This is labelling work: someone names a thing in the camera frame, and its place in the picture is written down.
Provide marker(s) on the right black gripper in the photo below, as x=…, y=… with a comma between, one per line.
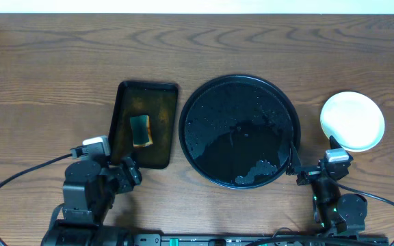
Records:
x=308, y=175

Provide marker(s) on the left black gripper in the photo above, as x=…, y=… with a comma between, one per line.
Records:
x=130, y=171

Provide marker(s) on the yellow green scrub sponge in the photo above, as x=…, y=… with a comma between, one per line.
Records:
x=141, y=132

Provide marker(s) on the light blue plate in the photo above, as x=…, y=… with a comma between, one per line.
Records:
x=354, y=120

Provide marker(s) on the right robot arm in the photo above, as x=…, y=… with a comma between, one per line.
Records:
x=338, y=214

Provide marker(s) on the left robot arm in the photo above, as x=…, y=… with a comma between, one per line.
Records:
x=89, y=192

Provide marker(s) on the black round tray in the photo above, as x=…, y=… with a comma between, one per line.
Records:
x=238, y=130

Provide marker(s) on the black rectangular tray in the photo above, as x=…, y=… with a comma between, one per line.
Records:
x=158, y=101

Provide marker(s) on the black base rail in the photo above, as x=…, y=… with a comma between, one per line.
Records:
x=238, y=240

